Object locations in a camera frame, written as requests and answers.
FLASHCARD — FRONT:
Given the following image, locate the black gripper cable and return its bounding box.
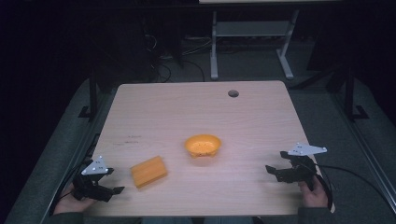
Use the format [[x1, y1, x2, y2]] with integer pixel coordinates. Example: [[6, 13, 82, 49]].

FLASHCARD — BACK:
[[49, 133, 101, 217], [311, 162, 396, 211]]

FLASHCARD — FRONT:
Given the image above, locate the white metal stand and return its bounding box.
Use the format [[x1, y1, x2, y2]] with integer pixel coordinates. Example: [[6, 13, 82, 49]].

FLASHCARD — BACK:
[[209, 8, 301, 81]]

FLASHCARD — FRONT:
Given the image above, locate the orange rectangular block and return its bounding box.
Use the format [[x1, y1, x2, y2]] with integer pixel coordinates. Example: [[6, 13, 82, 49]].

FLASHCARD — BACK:
[[130, 155, 169, 189]]

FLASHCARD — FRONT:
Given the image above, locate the person's right hand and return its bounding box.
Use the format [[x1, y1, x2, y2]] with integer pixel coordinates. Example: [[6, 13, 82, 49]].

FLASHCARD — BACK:
[[297, 175, 330, 209]]

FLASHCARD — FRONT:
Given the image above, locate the grey metal rail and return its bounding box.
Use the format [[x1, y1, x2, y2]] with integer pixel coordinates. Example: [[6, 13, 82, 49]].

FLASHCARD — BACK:
[[329, 91, 396, 207], [38, 88, 119, 224]]

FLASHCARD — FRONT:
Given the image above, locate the person's left hand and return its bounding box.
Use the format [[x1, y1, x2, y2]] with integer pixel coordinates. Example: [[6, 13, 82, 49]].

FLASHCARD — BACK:
[[53, 183, 96, 216]]

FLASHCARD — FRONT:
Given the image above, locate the black floor cable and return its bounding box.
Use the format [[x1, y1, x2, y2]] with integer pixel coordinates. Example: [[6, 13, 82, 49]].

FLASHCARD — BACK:
[[148, 57, 206, 84]]

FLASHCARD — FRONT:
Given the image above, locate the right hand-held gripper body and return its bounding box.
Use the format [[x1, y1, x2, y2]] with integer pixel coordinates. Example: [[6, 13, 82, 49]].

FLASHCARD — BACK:
[[277, 142, 329, 191]]

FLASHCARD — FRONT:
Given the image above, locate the orange plastic bowl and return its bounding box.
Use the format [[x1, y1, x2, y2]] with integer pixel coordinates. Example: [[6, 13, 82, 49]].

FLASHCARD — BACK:
[[183, 133, 222, 159]]

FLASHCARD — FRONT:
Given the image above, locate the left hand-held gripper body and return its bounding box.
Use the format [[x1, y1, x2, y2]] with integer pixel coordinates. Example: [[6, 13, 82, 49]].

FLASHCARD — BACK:
[[72, 155, 115, 203]]

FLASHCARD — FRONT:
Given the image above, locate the white floor cable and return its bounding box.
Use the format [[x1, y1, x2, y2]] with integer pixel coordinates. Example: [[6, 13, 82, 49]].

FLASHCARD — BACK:
[[181, 35, 213, 57]]

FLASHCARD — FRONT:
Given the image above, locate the black metal stand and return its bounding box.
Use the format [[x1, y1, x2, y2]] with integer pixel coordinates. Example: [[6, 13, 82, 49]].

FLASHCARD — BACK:
[[78, 65, 99, 121], [343, 65, 371, 121]]

